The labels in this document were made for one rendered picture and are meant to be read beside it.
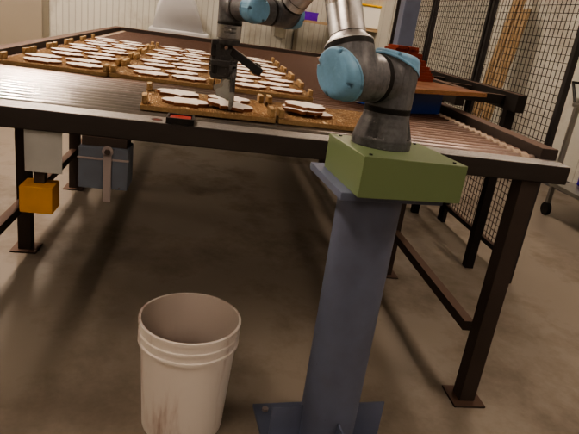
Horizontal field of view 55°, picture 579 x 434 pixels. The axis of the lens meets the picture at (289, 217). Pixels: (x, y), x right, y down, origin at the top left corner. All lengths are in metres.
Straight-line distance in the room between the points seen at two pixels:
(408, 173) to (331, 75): 0.28
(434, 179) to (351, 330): 0.48
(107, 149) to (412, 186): 0.83
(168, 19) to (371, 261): 5.45
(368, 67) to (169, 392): 1.03
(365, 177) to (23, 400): 1.30
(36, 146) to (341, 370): 1.05
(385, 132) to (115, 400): 1.22
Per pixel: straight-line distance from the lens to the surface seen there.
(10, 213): 2.71
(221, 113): 1.73
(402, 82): 1.37
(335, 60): 1.28
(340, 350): 1.57
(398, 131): 1.38
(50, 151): 1.68
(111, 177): 1.64
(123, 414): 1.92
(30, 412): 1.96
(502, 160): 1.83
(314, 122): 1.78
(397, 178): 1.30
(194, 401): 1.70
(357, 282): 1.47
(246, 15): 1.66
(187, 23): 6.64
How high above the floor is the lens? 1.23
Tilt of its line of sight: 19 degrees down
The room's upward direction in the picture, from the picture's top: 8 degrees clockwise
